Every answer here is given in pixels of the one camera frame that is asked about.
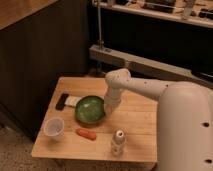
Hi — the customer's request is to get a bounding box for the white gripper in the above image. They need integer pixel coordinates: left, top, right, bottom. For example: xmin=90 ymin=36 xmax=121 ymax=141
xmin=104 ymin=96 xmax=121 ymax=116

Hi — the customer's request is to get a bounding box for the green ceramic bowl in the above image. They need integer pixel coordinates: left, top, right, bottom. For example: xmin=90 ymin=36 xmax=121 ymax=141
xmin=75 ymin=96 xmax=105 ymax=124

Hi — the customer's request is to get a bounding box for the black rectangular remote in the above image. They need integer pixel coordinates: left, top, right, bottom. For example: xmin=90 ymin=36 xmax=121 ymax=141
xmin=55 ymin=93 xmax=69 ymax=111

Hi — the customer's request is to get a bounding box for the white sponge block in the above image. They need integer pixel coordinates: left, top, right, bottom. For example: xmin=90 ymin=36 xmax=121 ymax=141
xmin=65 ymin=96 xmax=81 ymax=107

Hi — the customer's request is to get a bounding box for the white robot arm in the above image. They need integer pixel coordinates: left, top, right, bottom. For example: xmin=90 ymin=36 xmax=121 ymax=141
xmin=104 ymin=68 xmax=213 ymax=171

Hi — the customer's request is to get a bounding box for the wooden table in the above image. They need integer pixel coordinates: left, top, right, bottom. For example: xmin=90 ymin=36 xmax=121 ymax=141
xmin=31 ymin=77 xmax=157 ymax=164

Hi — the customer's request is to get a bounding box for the white plastic bottle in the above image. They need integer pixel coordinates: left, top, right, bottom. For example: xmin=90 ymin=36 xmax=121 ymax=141
xmin=111 ymin=130 xmax=126 ymax=156

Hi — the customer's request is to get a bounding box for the orange carrot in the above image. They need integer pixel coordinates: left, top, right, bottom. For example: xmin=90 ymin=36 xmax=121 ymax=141
xmin=76 ymin=128 xmax=97 ymax=140

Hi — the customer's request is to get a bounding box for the clear plastic cup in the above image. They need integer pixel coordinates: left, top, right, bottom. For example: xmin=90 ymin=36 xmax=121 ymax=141
xmin=43 ymin=117 xmax=64 ymax=141

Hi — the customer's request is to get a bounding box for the metal shelf rack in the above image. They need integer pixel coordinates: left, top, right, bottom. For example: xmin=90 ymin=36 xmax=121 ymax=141
xmin=89 ymin=0 xmax=213 ymax=89

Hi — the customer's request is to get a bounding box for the dark wooden cabinet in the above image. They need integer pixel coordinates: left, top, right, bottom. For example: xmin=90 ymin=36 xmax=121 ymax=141
xmin=0 ymin=0 xmax=89 ymax=140

